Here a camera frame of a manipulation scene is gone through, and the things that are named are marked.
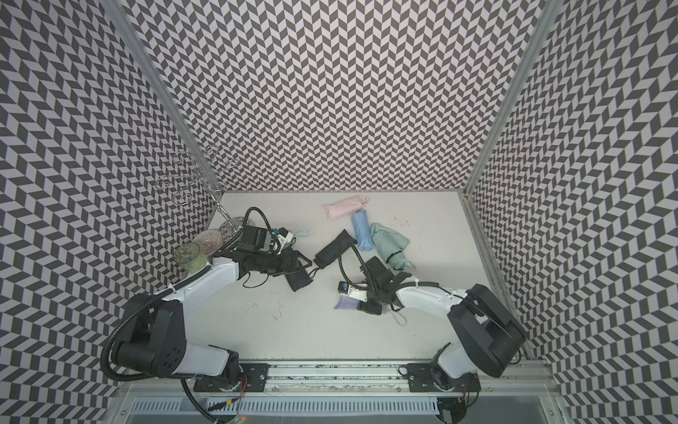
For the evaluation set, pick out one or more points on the wire glass rack stand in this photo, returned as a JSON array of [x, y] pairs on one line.
[[188, 176]]

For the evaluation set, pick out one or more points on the black sleeved umbrella centre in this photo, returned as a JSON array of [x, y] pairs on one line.
[[334, 249]]

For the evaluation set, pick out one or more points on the black sleeved umbrella left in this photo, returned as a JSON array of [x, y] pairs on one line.
[[298, 279]]

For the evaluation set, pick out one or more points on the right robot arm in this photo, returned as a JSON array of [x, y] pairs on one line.
[[489, 339]]

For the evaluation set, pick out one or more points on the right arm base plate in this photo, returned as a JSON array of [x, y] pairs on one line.
[[425, 377]]

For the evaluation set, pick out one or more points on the green drinking glass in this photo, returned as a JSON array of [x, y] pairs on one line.
[[190, 257]]

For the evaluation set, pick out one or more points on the mint green sleeved umbrella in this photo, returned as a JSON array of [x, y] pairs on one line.
[[391, 245]]

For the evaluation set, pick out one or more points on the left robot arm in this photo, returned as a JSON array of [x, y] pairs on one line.
[[150, 340]]

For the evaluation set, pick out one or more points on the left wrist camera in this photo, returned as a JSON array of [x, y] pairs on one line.
[[285, 238]]

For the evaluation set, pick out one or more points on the blue sleeved umbrella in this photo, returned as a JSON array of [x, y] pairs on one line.
[[362, 230]]

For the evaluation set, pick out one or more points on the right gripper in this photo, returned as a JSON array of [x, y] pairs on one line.
[[376, 309]]

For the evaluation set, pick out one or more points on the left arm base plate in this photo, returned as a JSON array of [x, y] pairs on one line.
[[248, 377]]

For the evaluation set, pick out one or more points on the pink sleeved umbrella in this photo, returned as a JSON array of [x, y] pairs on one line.
[[345, 207]]

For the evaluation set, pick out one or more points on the lavender sleeved umbrella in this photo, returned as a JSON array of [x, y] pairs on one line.
[[348, 303]]

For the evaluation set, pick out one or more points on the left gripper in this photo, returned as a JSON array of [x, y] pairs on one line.
[[284, 267]]

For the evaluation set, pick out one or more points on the black sleeved umbrella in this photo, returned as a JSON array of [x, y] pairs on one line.
[[334, 249], [298, 279]]

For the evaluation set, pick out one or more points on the ribbed glass bowl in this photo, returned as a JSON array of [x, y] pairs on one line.
[[209, 241]]

